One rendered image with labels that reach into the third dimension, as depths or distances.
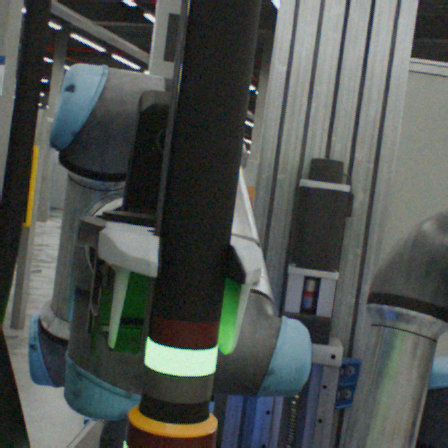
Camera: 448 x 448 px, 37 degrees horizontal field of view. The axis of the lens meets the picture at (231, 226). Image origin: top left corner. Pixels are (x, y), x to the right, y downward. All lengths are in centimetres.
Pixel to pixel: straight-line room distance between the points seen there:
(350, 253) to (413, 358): 51
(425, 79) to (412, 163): 27
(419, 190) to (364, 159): 103
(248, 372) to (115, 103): 40
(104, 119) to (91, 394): 39
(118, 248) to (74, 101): 56
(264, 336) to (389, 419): 20
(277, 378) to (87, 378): 17
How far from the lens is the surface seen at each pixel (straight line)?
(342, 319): 125
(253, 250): 32
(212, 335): 31
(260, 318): 62
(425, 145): 226
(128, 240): 30
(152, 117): 40
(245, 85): 31
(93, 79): 86
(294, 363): 61
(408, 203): 224
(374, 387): 75
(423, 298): 74
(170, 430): 31
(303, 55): 125
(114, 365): 57
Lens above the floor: 149
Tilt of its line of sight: 3 degrees down
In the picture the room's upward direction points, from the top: 7 degrees clockwise
